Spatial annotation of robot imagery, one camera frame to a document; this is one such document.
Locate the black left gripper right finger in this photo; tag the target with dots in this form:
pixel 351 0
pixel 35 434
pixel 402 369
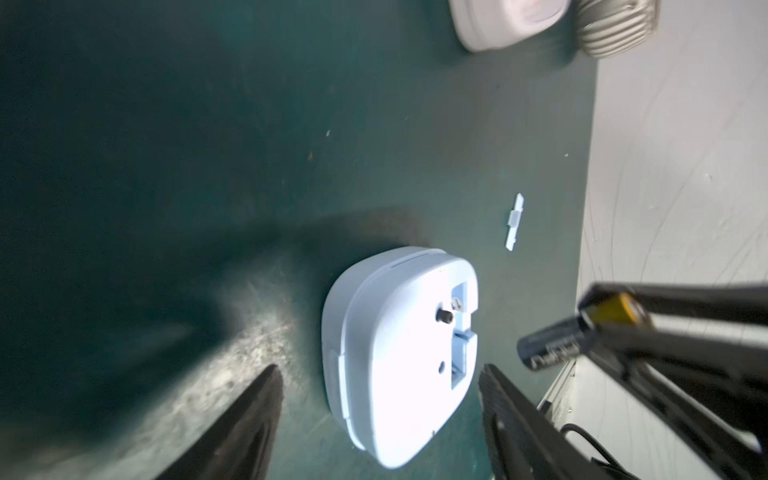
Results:
pixel 521 443

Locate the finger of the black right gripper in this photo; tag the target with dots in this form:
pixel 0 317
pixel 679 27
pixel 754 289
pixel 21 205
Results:
pixel 711 393
pixel 741 303

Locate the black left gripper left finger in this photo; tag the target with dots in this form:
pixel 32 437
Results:
pixel 239 444

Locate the small dark battery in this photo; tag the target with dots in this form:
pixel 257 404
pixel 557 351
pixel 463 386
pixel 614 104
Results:
pixel 567 339

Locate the blue white alarm clock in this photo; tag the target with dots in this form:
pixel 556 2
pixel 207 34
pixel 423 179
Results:
pixel 398 348

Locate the blue clock battery cover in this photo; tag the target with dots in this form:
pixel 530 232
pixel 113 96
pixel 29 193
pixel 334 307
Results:
pixel 513 222

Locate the white alarm clock back up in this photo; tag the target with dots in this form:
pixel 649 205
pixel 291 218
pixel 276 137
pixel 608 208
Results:
pixel 484 25

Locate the striped white ceramic mug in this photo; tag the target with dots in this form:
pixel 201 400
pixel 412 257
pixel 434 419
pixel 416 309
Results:
pixel 606 28

